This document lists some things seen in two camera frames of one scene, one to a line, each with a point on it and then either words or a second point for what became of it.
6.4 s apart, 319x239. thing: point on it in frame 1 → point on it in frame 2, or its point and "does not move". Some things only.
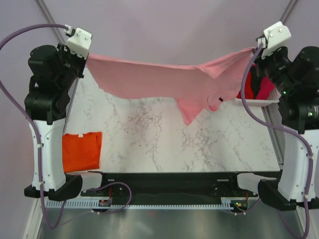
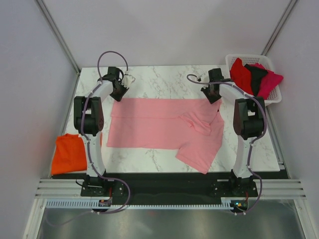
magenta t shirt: (266, 86) does not move
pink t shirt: (194, 86) → (194, 126)
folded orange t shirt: (81, 154) does not move
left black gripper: (82, 61) → (119, 98)
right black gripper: (259, 60) → (211, 100)
